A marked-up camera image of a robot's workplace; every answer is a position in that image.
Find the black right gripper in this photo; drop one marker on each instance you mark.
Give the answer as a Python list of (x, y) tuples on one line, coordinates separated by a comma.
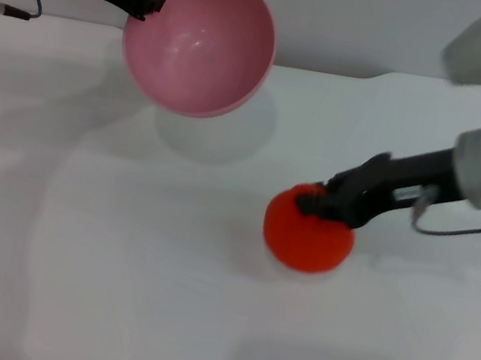
[(386, 190)]

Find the orange toy fruit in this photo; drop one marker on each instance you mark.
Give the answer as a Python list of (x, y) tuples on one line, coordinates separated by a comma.
[(304, 241)]

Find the pink plastic bowl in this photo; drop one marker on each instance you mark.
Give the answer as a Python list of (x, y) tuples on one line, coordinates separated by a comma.
[(198, 43)]

